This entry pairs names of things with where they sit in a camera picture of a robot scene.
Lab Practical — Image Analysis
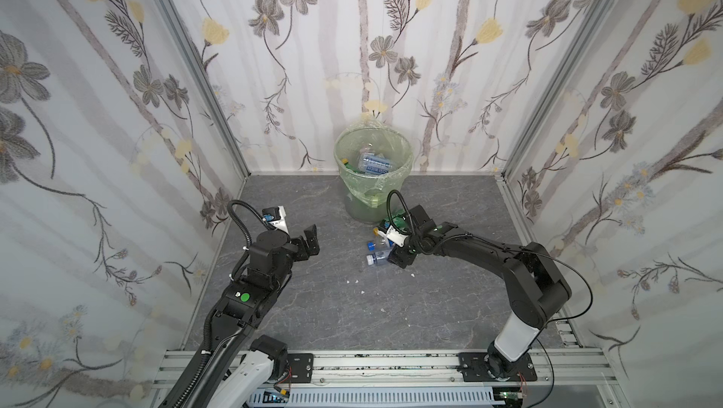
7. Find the Pepsi water bottle blue cap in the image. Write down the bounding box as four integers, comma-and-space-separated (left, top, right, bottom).
367, 237, 394, 253

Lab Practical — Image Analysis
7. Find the clear bottle white cap barcode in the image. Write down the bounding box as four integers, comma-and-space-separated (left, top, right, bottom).
366, 249, 392, 266

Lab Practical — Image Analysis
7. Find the green bottle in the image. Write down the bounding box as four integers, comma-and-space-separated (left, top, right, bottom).
374, 212, 410, 235
341, 159, 363, 174

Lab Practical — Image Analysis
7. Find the soda water bottle blue cap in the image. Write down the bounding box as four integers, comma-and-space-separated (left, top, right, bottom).
358, 152, 395, 176

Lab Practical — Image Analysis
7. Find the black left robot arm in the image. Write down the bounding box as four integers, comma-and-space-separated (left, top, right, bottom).
159, 200, 320, 407

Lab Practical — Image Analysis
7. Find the metal mesh waste bin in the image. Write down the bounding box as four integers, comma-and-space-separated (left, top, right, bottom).
334, 128, 414, 225

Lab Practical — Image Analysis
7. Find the green plastic bin liner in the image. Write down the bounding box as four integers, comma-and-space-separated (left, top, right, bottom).
332, 118, 415, 212

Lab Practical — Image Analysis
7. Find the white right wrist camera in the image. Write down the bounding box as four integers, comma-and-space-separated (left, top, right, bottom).
377, 222, 408, 247

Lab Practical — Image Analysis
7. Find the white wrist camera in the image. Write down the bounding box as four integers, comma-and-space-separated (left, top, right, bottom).
377, 222, 408, 247
262, 206, 289, 233

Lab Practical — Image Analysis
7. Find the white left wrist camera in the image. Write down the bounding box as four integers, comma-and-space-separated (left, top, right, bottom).
262, 206, 289, 233

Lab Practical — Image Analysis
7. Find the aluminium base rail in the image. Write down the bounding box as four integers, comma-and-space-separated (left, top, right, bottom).
149, 348, 619, 408

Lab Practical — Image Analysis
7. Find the white slotted cable duct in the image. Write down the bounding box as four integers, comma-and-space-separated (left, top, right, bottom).
246, 387, 506, 407

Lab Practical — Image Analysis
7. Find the left aluminium corner post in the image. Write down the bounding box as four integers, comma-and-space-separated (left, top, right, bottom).
154, 0, 252, 181

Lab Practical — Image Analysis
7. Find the aluminium corner post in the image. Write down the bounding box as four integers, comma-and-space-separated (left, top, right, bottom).
154, 0, 252, 181
500, 0, 617, 182

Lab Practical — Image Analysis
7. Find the right aluminium corner post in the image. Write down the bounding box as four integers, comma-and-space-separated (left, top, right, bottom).
500, 0, 617, 182

